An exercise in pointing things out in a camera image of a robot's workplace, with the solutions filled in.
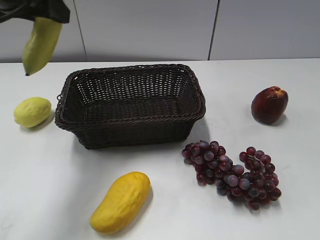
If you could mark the yellow mango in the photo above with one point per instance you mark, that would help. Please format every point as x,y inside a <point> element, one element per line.
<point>122,203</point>

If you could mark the yellow banana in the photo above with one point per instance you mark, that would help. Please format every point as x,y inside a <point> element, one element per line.
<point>41,44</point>

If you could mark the dark brown wicker basket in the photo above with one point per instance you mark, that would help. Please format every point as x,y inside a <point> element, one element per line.
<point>130,105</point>

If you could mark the dark red apple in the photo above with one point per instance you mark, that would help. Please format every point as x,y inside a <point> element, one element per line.
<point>269,105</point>

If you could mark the purple grape bunch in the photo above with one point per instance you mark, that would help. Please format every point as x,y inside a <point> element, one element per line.
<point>253,182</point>

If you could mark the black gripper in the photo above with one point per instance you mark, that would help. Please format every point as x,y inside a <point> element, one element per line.
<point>29,10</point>

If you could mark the yellow-green lemon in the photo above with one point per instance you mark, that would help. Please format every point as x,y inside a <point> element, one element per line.
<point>32,112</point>

